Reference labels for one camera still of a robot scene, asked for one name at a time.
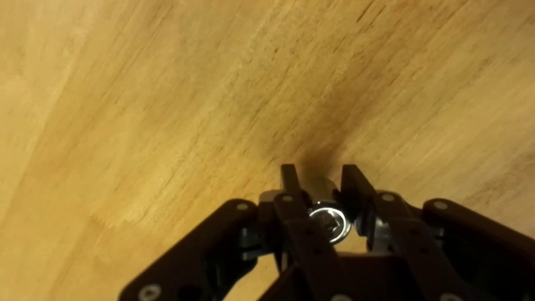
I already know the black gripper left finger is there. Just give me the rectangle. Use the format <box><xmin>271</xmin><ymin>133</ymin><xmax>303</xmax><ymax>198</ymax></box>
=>
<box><xmin>117</xmin><ymin>162</ymin><xmax>343</xmax><ymax>301</ymax></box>

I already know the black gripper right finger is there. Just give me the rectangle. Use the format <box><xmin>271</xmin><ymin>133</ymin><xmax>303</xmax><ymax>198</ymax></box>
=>
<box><xmin>340</xmin><ymin>162</ymin><xmax>535</xmax><ymax>301</ymax></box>

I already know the gold metal object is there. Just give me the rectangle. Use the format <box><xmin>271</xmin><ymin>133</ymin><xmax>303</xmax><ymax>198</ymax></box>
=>
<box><xmin>308</xmin><ymin>202</ymin><xmax>355</xmax><ymax>245</ymax></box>

